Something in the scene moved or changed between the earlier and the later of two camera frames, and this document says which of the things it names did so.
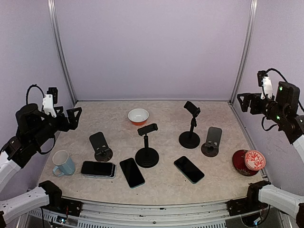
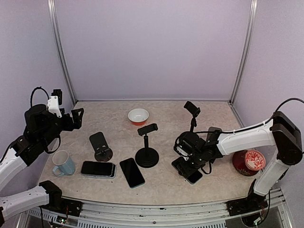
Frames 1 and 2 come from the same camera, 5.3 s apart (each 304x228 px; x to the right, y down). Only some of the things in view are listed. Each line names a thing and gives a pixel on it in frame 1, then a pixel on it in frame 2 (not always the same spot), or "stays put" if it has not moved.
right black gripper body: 273,112 -> 198,162
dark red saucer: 239,162 stays put
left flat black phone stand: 102,153 stays put
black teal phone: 189,170 stays put
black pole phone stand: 147,157 stays put
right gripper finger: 245,103 -> 184,169
